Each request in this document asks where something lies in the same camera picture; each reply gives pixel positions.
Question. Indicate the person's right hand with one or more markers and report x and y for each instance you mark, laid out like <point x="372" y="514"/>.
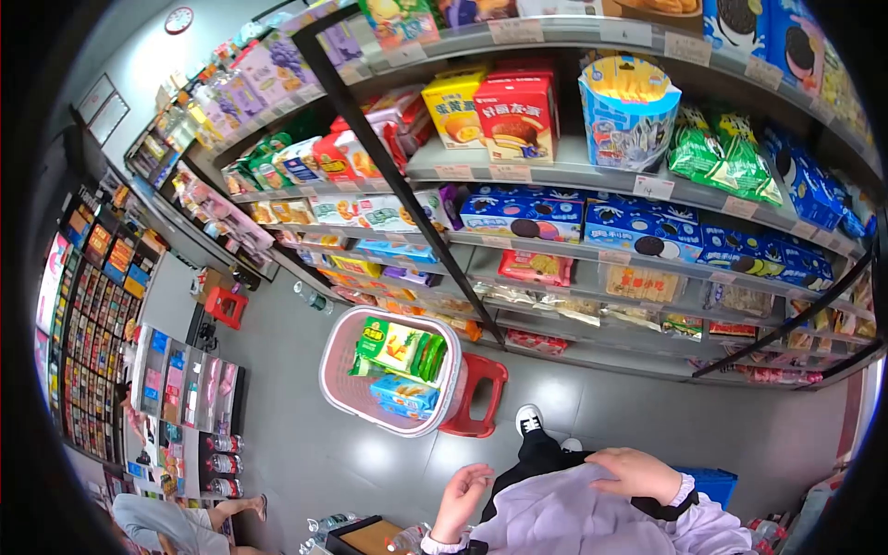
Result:
<point x="642" y="475"/>

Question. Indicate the person's left hand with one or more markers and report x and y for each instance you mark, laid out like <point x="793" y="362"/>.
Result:
<point x="458" y="503"/>

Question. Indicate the person's right fingers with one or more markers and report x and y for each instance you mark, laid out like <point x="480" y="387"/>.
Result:
<point x="603" y="473"/>

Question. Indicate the person's left fingers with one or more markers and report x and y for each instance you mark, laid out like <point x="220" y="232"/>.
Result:
<point x="474" y="476"/>

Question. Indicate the person's body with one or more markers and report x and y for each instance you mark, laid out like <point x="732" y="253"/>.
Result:
<point x="569" y="520"/>

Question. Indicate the person's legs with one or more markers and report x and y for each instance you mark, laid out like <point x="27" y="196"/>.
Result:
<point x="538" y="451"/>

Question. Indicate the red plastic stool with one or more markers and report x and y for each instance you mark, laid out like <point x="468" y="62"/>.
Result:
<point x="479" y="399"/>
<point x="225" y="305"/>

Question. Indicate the blue snack packets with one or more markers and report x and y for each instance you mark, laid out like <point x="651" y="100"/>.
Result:
<point x="404" y="397"/>

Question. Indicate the blue plastic crate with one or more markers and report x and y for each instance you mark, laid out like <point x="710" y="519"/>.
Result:
<point x="711" y="484"/>

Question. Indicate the open cardboard box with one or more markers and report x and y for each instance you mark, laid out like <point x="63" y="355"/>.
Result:
<point x="364" y="538"/>

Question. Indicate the green snack packets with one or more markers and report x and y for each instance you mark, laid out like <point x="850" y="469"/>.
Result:
<point x="430" y="357"/>

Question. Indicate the pink shopping basket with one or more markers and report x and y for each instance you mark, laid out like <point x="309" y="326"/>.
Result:
<point x="361" y="395"/>

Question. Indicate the yellow pineapple snack packet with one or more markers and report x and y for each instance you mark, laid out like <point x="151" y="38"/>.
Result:
<point x="395" y="345"/>

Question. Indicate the plastic bottles pack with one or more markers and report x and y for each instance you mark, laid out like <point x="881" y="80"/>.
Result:
<point x="326" y="528"/>

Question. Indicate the clear water bottles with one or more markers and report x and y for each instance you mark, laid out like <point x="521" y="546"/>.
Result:
<point x="313" y="298"/>

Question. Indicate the counter display rack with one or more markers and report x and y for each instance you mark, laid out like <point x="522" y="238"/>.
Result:
<point x="184" y="388"/>

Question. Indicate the cigarette display shelf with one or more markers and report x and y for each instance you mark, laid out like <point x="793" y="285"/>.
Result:
<point x="90" y="312"/>

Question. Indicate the full wall shop shelf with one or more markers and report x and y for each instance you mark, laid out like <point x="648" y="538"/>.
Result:
<point x="229" y="173"/>

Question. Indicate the framed wall notices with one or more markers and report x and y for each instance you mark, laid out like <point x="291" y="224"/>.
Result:
<point x="102" y="108"/>

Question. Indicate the round wall clock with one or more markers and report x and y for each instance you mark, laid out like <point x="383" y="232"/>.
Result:
<point x="179" y="19"/>

